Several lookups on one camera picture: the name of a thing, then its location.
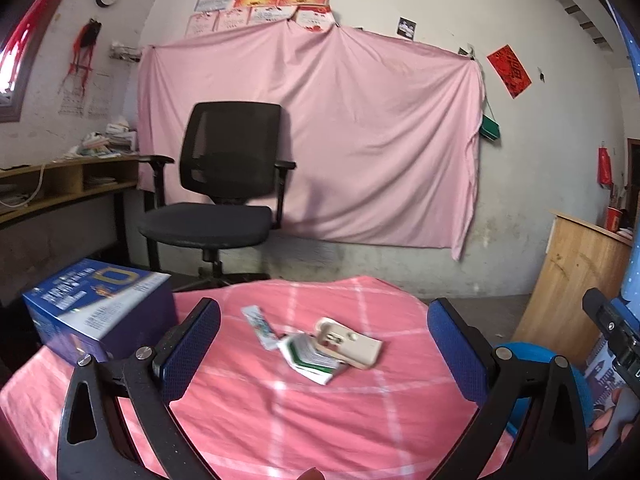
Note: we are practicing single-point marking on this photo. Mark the blue plastic basin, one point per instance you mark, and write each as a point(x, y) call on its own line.
point(525, 352)

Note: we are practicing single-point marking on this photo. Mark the red window curtain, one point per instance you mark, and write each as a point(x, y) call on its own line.
point(22, 35)

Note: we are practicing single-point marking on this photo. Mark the small wall photo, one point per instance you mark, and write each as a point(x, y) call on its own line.
point(407, 28)

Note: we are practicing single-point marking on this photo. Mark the person's right hand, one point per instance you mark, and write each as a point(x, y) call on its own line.
point(617, 410)

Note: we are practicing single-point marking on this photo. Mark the pink wall sheet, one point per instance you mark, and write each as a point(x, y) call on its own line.
point(360, 135)

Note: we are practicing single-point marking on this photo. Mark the window frame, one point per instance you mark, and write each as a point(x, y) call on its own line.
point(15, 111)

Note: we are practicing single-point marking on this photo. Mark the black wall hook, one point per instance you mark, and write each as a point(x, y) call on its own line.
point(541, 75)

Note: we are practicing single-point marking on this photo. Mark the white strip wrapper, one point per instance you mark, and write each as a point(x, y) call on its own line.
point(257, 327)

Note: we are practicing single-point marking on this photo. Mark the small green wall card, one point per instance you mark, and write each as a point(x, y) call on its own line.
point(465, 51)

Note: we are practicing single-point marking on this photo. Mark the blue cardboard box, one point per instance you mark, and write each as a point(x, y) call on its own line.
point(100, 305)

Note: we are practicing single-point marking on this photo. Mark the stack of books and papers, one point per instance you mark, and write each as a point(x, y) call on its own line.
point(107, 140)

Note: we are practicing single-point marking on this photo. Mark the wall calendar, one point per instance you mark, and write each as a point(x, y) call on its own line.
point(95, 100)

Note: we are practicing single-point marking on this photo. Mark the pink checked tablecloth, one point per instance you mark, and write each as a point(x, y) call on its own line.
point(320, 410)

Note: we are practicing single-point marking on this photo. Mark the wooden desk with shelf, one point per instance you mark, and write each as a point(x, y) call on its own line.
point(65, 180)

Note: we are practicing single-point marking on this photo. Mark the person's left hand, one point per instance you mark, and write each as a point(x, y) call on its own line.
point(312, 475)

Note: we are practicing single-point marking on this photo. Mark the red hanging bag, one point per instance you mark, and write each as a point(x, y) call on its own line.
point(605, 167)

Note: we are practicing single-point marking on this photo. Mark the beige plastic device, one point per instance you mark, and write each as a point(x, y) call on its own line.
point(357, 347)

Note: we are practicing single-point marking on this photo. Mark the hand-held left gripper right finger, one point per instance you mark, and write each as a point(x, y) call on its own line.
point(457, 350)

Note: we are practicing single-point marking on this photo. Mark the wooden cabinet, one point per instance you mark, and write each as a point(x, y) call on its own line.
point(570, 280)

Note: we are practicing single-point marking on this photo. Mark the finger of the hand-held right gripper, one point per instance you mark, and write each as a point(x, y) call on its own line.
point(602, 310)

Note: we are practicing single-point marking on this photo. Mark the red wall poster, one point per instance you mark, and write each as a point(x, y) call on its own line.
point(509, 71)

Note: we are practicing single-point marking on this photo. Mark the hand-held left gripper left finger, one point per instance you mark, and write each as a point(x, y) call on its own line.
point(192, 345)

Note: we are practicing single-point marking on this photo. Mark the red cup on cabinet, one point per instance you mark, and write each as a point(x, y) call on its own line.
point(613, 218)

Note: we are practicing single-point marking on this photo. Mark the red tassel ornament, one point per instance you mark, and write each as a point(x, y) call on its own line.
point(82, 45)

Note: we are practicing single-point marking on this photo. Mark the green hanging pouch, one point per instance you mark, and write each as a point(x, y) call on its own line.
point(490, 129)

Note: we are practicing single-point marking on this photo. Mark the green and white packet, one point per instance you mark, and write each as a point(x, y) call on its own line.
point(310, 362)

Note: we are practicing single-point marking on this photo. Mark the black office chair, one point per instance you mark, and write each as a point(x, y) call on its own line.
point(230, 145)

